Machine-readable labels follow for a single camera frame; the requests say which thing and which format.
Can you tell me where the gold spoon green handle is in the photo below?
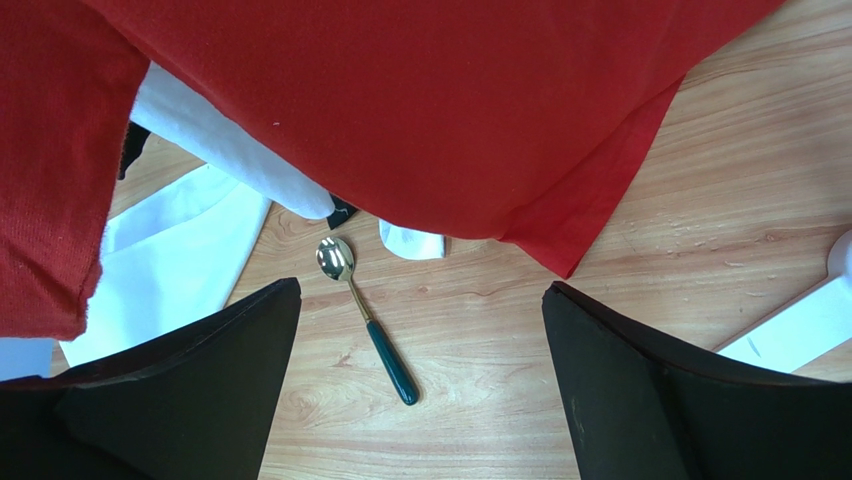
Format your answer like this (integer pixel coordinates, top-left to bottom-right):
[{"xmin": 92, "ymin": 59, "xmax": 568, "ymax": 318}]
[{"xmin": 316, "ymin": 237, "xmax": 420, "ymax": 406}]

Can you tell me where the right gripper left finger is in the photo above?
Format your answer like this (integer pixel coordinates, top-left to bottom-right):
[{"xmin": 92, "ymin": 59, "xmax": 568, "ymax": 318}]
[{"xmin": 1, "ymin": 278, "xmax": 301, "ymax": 479}]

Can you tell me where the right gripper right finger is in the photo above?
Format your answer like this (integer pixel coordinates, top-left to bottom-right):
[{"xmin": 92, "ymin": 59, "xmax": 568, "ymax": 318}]
[{"xmin": 542, "ymin": 282, "xmax": 851, "ymax": 479}]

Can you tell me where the red t-shirt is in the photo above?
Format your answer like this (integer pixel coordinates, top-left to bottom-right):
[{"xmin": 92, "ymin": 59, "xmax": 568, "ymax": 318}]
[{"xmin": 1, "ymin": 1, "xmax": 778, "ymax": 340}]

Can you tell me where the white flower print t-shirt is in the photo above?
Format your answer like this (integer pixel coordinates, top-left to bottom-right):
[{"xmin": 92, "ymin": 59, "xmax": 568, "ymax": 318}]
[{"xmin": 129, "ymin": 61, "xmax": 446, "ymax": 262}]

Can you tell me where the white cloth napkin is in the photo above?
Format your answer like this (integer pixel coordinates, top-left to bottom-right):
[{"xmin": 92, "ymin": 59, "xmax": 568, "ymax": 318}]
[{"xmin": 1, "ymin": 166, "xmax": 270, "ymax": 380}]

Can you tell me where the metal clothes rack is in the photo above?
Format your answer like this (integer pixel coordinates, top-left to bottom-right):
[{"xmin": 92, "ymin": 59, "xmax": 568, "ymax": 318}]
[{"xmin": 717, "ymin": 232, "xmax": 851, "ymax": 373}]

